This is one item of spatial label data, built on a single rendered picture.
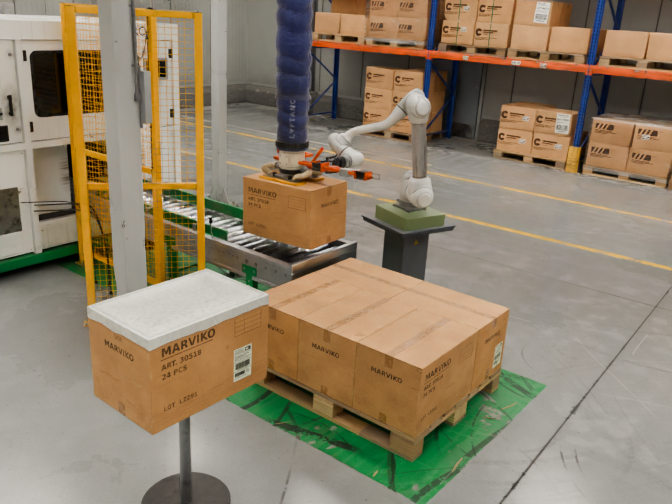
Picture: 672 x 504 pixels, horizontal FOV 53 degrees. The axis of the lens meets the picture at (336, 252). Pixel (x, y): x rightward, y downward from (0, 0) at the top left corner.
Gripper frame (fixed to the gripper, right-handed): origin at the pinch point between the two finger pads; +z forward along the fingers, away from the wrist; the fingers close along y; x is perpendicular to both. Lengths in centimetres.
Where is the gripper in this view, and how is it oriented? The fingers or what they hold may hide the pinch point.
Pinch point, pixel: (322, 166)
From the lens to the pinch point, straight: 444.0
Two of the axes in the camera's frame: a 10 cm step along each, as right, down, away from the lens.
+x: -7.8, -2.5, 5.8
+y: -0.5, 9.4, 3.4
